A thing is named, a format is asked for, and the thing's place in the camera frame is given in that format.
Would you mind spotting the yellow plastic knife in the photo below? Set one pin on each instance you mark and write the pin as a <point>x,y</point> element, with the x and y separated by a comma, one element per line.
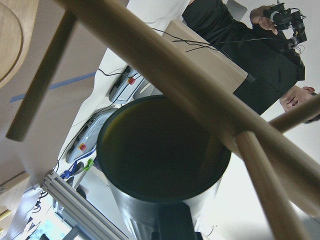
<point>5,214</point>

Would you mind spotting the cardboard box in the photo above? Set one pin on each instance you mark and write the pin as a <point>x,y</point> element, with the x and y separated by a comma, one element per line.
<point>214,63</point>

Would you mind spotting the handheld black controller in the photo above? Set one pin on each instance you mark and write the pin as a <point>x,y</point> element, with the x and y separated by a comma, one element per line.
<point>285,19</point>

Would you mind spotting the wooden cup storage rack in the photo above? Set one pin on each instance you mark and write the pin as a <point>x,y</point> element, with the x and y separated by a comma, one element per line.
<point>281,172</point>

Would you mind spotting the aluminium frame post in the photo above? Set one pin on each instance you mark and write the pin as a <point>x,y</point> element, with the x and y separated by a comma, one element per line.
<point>89,220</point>

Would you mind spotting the blue mug yellow inside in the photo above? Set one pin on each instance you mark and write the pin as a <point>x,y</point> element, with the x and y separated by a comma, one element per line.
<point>162,168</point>

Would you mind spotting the standing person in black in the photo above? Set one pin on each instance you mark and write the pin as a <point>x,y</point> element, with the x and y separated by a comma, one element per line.
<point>273,67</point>

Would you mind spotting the green clip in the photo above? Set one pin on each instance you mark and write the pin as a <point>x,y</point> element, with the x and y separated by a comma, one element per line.
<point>89,164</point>

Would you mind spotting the teach pendant tablet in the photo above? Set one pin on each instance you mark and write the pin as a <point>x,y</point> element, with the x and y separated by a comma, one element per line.
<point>86,141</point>
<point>125,86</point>

